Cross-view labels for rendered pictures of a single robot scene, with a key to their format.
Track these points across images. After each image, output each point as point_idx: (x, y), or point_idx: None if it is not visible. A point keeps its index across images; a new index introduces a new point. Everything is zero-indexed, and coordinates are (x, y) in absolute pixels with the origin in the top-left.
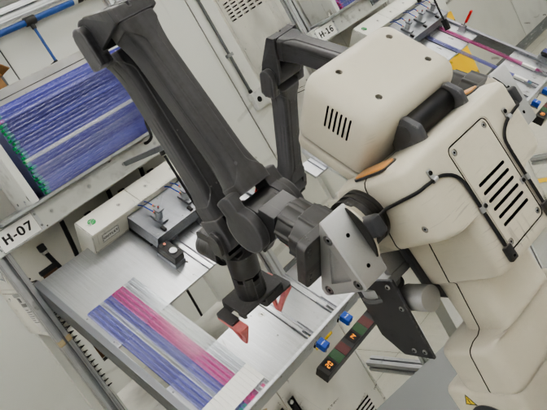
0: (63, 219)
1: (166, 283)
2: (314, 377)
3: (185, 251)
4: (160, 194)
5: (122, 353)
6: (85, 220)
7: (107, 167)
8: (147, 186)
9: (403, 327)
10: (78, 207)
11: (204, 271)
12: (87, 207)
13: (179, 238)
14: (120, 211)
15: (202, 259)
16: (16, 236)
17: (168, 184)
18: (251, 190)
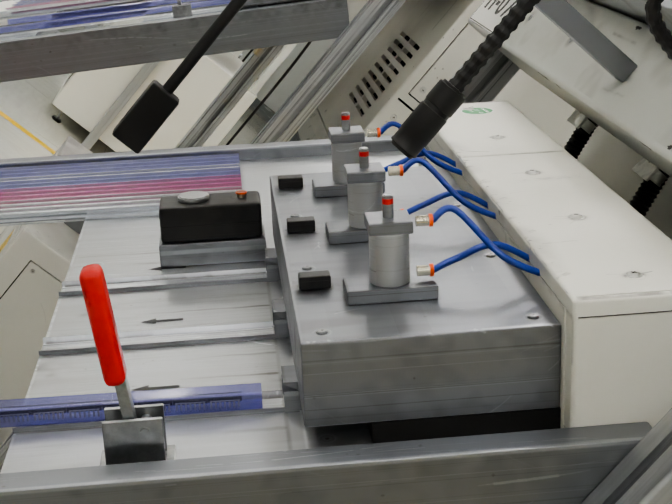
0: (572, 124)
1: (147, 233)
2: None
3: (196, 272)
4: (467, 212)
5: (71, 158)
6: (499, 107)
7: (617, 39)
8: (522, 174)
9: None
10: (668, 210)
11: (69, 279)
12: (665, 233)
13: (268, 283)
14: (461, 135)
15: (114, 287)
16: (495, 6)
17: (492, 211)
18: (222, 465)
